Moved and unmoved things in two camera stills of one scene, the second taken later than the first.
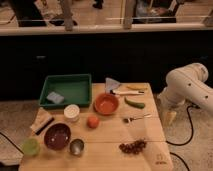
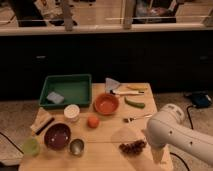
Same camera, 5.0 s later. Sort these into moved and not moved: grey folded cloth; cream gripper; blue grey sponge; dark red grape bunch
Moved: cream gripper
Not moved: blue grey sponge; grey folded cloth; dark red grape bunch
